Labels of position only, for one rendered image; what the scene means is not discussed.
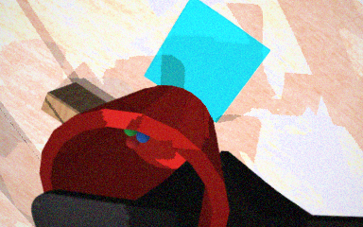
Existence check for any green marble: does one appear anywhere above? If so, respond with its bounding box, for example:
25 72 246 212
125 130 137 136

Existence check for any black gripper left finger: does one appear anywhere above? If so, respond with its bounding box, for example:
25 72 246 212
31 161 205 227

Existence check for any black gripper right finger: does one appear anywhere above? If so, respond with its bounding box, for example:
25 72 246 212
220 150 363 227

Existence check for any blue marble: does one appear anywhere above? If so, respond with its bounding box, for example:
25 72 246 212
136 131 150 143

